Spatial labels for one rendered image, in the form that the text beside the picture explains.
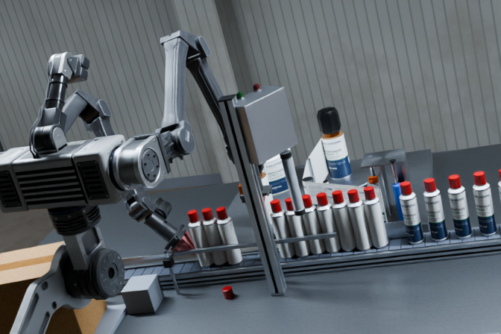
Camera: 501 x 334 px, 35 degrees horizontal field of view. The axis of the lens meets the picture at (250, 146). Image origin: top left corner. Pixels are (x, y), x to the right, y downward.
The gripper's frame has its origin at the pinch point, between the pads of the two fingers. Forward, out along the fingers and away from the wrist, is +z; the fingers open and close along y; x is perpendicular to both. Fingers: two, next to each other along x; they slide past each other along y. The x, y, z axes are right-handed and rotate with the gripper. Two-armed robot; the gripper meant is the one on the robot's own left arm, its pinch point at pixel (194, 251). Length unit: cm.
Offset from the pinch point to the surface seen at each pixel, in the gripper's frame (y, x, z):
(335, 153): 55, -40, 24
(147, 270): 1.0, 18.7, -8.0
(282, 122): -8, -62, -7
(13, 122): 320, 218, -138
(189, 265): 0.9, 6.2, 2.1
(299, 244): -4.0, -29.5, 24.4
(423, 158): 66, -57, 54
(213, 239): -2.4, -10.1, 2.0
